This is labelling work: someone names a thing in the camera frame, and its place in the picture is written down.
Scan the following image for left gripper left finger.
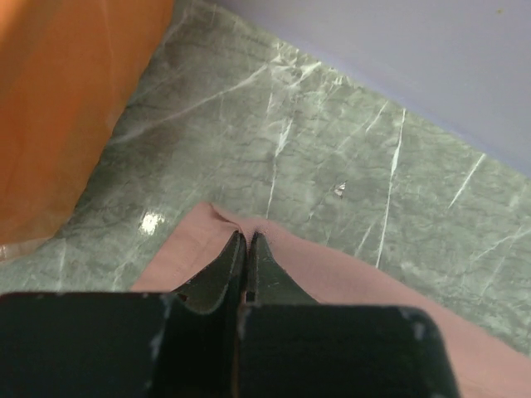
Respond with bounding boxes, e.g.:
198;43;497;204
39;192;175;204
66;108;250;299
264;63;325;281
1;233;246;397

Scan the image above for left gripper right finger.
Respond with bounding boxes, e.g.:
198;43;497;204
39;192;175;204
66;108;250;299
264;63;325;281
236;233;460;397

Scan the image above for dusty pink t shirt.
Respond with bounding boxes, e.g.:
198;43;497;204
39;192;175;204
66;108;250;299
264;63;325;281
131;202;530;397

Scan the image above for orange plastic basket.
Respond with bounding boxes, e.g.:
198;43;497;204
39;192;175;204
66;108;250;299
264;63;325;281
1;0;173;260

